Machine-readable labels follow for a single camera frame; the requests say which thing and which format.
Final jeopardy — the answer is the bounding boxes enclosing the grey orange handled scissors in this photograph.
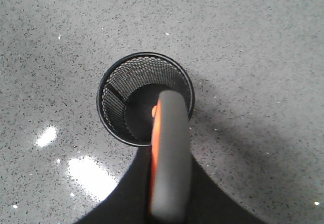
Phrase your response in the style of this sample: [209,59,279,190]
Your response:
[149,91,192,223]

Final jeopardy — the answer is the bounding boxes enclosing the black mesh pen holder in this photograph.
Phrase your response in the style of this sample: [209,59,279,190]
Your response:
[96,52,195,147]

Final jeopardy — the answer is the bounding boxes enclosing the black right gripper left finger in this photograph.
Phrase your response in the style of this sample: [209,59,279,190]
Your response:
[76,147,151,223]

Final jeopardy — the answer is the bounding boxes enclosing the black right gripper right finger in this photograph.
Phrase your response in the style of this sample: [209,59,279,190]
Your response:
[186,156,265,224]

